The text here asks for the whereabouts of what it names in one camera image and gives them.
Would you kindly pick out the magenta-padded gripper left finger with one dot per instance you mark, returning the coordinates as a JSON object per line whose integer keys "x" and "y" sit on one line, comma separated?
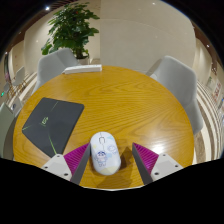
{"x": 61, "y": 165}

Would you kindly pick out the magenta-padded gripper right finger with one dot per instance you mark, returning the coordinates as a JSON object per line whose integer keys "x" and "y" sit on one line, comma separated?
{"x": 160, "y": 165}

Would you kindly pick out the white cartoon-print computer mouse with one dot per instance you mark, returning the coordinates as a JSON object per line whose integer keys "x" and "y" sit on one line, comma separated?
{"x": 105, "y": 153}

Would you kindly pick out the black mouse pad green lines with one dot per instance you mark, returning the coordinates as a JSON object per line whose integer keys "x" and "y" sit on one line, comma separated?
{"x": 50, "y": 123}

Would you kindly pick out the grey-green upholstered armchair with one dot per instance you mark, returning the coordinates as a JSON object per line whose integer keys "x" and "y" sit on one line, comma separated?
{"x": 6, "y": 130}

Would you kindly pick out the light grey shell chair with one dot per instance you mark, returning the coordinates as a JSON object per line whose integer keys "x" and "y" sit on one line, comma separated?
{"x": 176, "y": 83}
{"x": 51, "y": 66}

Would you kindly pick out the white power strip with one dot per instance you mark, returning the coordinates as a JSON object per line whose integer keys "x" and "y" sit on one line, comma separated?
{"x": 82, "y": 69}

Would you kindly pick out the small white lounge chair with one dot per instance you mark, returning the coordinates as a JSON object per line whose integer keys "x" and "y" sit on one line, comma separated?
{"x": 19, "y": 76}

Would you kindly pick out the green leafy potted plant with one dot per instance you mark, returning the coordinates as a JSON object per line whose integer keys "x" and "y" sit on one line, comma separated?
{"x": 71, "y": 28}

